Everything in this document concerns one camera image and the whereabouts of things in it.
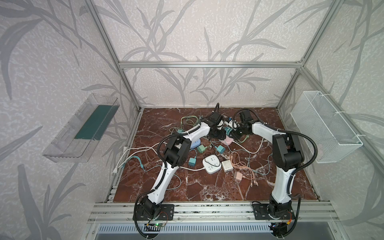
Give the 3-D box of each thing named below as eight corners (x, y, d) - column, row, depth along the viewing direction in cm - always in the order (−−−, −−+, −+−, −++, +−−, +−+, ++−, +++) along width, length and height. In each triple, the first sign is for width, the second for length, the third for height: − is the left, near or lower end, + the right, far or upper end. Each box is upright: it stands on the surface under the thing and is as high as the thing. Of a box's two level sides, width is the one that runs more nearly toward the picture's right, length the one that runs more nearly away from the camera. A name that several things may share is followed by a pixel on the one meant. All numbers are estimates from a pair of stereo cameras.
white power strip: (207, 175, 87) (207, 173, 84) (201, 161, 93) (201, 158, 90) (222, 169, 90) (223, 167, 87) (215, 155, 95) (215, 152, 93)
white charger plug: (224, 172, 89) (225, 170, 87) (221, 163, 93) (221, 161, 90) (232, 170, 90) (233, 168, 87) (229, 161, 93) (229, 159, 91)
